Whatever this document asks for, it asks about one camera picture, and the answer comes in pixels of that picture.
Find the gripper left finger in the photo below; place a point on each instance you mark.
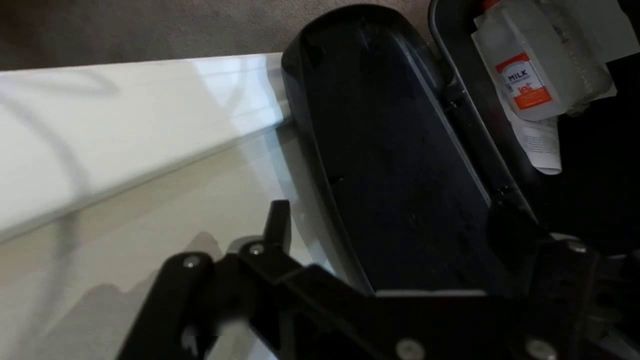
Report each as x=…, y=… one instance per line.
x=170, y=305

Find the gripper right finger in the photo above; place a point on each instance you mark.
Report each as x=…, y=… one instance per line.
x=565, y=280

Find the black bin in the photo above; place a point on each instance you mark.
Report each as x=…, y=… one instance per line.
x=450, y=165

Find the black bin lid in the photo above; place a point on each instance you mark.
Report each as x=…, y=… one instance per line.
x=390, y=165

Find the printed white paper sheet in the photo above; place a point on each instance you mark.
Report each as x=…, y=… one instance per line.
x=542, y=142

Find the clear plastic milk jug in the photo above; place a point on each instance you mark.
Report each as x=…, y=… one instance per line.
x=535, y=60

